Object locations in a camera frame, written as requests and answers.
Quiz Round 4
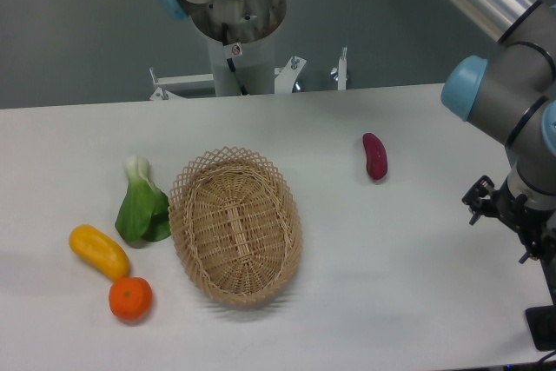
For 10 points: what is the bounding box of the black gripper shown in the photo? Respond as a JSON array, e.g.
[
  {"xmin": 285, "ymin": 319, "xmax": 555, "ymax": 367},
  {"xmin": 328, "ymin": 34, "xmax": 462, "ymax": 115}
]
[{"xmin": 461, "ymin": 175, "xmax": 555, "ymax": 264}]

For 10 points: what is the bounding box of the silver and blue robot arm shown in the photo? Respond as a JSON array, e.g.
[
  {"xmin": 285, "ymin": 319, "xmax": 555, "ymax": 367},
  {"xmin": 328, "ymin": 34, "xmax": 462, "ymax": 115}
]
[{"xmin": 158, "ymin": 0, "xmax": 555, "ymax": 264}]

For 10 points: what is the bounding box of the yellow mango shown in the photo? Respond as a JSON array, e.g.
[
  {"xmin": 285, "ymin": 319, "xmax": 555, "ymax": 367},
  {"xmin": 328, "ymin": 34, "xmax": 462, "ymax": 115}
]
[{"xmin": 69, "ymin": 224, "xmax": 130, "ymax": 282}]

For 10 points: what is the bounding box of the purple sweet potato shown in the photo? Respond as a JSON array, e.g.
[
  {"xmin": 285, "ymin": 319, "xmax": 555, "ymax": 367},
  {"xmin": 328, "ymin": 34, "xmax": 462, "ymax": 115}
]
[{"xmin": 362, "ymin": 133, "xmax": 388, "ymax": 181}]

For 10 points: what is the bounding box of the woven wicker basket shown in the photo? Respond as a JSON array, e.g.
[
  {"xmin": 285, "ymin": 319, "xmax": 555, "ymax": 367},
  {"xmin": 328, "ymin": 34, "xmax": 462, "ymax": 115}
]
[{"xmin": 169, "ymin": 147, "xmax": 302, "ymax": 306}]

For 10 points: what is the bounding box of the green bok choy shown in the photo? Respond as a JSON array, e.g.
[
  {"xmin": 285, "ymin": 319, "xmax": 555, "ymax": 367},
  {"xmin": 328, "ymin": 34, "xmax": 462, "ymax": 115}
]
[{"xmin": 115, "ymin": 156, "xmax": 170, "ymax": 242}]

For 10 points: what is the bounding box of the orange tangerine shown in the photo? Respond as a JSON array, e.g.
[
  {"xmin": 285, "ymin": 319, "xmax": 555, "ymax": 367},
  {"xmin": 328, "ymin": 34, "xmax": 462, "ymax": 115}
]
[{"xmin": 109, "ymin": 277, "xmax": 153, "ymax": 321}]

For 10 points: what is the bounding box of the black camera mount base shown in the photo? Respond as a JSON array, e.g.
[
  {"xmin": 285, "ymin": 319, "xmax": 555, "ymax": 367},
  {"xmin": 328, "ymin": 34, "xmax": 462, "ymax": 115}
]
[{"xmin": 524, "ymin": 257, "xmax": 556, "ymax": 352}]

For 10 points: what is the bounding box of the white metal base frame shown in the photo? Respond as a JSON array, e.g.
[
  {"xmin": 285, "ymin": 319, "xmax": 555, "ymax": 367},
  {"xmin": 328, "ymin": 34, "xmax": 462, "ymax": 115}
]
[{"xmin": 149, "ymin": 46, "xmax": 350, "ymax": 101}]

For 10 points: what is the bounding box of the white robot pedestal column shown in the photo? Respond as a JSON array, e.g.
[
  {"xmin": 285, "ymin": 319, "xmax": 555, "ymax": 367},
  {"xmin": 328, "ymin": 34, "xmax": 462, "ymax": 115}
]
[{"xmin": 206, "ymin": 36, "xmax": 275, "ymax": 96}]

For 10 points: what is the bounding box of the black cable on pedestal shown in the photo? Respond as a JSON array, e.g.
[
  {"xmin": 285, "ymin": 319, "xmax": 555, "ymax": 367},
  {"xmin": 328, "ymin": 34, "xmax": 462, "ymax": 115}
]
[{"xmin": 221, "ymin": 22, "xmax": 252, "ymax": 96}]

